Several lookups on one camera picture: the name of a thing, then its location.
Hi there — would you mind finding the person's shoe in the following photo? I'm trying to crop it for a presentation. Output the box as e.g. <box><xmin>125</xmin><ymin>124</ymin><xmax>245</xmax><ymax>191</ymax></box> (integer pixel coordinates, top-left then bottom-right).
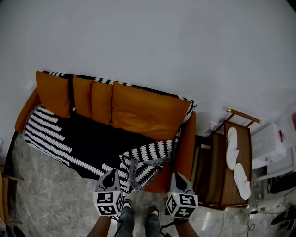
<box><xmin>121</xmin><ymin>199</ymin><xmax>134</xmax><ymax>210</ymax></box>
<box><xmin>147</xmin><ymin>206</ymin><xmax>160</xmax><ymax>217</ymax></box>

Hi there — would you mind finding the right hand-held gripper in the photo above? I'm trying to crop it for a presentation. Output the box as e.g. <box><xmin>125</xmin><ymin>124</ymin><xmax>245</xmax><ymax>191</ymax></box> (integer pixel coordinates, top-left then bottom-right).
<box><xmin>164</xmin><ymin>172</ymin><xmax>199</xmax><ymax>219</ymax></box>

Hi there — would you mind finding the wide orange sofa cushion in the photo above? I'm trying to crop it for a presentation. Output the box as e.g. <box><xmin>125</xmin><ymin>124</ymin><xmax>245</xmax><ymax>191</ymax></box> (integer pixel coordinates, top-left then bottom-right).
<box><xmin>111</xmin><ymin>81</ymin><xmax>192</xmax><ymax>142</ymax></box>

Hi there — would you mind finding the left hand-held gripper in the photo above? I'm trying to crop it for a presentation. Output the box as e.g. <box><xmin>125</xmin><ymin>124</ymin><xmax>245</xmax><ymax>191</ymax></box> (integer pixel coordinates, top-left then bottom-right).
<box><xmin>92</xmin><ymin>169</ymin><xmax>125</xmax><ymax>218</ymax></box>

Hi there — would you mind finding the orange sofa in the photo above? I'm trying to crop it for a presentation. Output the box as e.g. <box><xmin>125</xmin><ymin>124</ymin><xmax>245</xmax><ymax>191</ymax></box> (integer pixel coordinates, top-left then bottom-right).
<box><xmin>14</xmin><ymin>70</ymin><xmax>197</xmax><ymax>194</ymax></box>

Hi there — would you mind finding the person's right shoe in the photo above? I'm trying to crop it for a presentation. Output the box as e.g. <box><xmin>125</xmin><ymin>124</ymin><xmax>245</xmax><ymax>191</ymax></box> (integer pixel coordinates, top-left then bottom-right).
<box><xmin>147</xmin><ymin>206</ymin><xmax>160</xmax><ymax>217</ymax></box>

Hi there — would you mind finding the wooden shelf rack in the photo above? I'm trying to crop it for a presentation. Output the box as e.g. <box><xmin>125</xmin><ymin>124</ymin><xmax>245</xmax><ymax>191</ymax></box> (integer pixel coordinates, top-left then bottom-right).
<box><xmin>191</xmin><ymin>107</ymin><xmax>263</xmax><ymax>211</ymax></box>

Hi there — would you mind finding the person's left shoe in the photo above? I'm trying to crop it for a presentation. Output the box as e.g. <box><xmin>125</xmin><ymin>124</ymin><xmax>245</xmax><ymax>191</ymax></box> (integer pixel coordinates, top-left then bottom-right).
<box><xmin>121</xmin><ymin>199</ymin><xmax>134</xmax><ymax>210</ymax></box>

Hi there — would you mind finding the white floor cable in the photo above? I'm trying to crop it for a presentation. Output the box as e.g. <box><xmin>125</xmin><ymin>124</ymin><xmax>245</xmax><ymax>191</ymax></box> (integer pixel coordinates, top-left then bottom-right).
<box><xmin>221</xmin><ymin>208</ymin><xmax>228</xmax><ymax>237</ymax></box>

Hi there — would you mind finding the black white patterned throw blanket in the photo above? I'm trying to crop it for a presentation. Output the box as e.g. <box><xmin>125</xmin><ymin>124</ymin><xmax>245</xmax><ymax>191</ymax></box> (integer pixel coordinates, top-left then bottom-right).
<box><xmin>22</xmin><ymin>70</ymin><xmax>198</xmax><ymax>195</ymax></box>

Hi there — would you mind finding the person's left forearm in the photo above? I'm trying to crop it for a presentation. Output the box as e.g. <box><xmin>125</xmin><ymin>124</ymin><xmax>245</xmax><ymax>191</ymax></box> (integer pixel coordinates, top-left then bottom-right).
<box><xmin>86</xmin><ymin>215</ymin><xmax>114</xmax><ymax>237</ymax></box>

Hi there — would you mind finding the white water dispenser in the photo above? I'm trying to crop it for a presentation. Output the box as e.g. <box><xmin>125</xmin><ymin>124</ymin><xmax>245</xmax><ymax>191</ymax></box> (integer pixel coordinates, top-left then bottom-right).
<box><xmin>250</xmin><ymin>123</ymin><xmax>289</xmax><ymax>170</ymax></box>

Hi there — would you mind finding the white slipper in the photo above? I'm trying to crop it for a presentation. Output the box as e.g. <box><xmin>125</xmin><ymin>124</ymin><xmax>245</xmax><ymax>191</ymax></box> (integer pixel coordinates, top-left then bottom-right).
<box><xmin>225</xmin><ymin>126</ymin><xmax>240</xmax><ymax>171</ymax></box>
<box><xmin>233</xmin><ymin>162</ymin><xmax>252</xmax><ymax>200</ymax></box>

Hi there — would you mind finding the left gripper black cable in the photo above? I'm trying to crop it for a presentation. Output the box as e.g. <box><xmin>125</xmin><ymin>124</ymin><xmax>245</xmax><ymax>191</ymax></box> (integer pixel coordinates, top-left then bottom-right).
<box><xmin>112</xmin><ymin>216</ymin><xmax>126</xmax><ymax>237</ymax></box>

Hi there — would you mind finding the person's right forearm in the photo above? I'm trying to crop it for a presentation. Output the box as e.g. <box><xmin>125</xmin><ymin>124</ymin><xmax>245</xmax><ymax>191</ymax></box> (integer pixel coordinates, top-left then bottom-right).
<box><xmin>174</xmin><ymin>218</ymin><xmax>200</xmax><ymax>237</ymax></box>

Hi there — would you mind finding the clear water bottle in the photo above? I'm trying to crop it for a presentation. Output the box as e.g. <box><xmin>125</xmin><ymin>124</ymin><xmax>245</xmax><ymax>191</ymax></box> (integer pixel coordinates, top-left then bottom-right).
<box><xmin>276</xmin><ymin>111</ymin><xmax>296</xmax><ymax>149</ymax></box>

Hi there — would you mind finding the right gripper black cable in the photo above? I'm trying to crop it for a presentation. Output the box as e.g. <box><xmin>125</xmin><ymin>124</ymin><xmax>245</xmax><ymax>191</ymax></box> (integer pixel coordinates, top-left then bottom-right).
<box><xmin>160</xmin><ymin>219</ymin><xmax>181</xmax><ymax>237</ymax></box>

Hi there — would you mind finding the wooden chair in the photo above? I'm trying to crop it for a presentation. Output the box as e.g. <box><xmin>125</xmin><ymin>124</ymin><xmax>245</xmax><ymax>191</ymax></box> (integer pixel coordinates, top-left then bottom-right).
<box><xmin>0</xmin><ymin>162</ymin><xmax>24</xmax><ymax>226</ymax></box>

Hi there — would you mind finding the black floor cable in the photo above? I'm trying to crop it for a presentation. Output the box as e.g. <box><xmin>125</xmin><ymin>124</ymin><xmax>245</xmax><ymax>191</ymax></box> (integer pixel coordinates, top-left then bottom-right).
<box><xmin>247</xmin><ymin>189</ymin><xmax>296</xmax><ymax>232</ymax></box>

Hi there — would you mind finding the person's right leg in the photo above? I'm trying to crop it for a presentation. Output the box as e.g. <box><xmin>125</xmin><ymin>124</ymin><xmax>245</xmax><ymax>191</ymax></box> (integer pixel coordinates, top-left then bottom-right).
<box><xmin>144</xmin><ymin>214</ymin><xmax>161</xmax><ymax>237</ymax></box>

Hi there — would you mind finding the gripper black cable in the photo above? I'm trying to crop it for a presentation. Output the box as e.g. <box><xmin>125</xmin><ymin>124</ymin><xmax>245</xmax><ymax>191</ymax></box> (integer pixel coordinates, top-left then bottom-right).
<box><xmin>112</xmin><ymin>216</ymin><xmax>126</xmax><ymax>237</ymax></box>
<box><xmin>160</xmin><ymin>219</ymin><xmax>181</xmax><ymax>237</ymax></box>

